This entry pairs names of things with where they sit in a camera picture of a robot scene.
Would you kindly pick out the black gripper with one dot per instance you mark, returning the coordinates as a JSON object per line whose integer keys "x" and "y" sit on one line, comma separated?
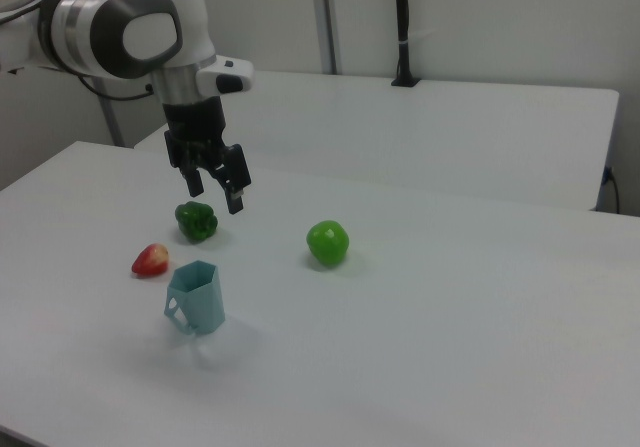
{"x": 195, "y": 122}

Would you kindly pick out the light blue hexagonal mug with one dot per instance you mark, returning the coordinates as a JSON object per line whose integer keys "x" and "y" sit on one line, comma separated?
{"x": 204, "y": 304}

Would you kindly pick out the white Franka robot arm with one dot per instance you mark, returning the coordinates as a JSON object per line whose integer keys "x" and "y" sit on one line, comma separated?
{"x": 145, "y": 32}

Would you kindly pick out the dark green bell pepper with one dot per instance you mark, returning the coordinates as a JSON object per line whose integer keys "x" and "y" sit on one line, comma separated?
{"x": 197, "y": 221}

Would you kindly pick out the red and cream strawberry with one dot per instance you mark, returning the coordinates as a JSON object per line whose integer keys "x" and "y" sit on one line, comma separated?
{"x": 150, "y": 262}

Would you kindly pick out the green apple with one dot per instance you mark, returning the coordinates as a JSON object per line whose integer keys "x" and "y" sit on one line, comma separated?
{"x": 327, "y": 244}

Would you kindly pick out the white side table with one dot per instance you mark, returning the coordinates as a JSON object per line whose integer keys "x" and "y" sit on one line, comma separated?
{"x": 450, "y": 132}

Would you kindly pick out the black pole with base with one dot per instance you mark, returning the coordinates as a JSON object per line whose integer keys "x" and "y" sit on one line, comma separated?
{"x": 404, "y": 27}

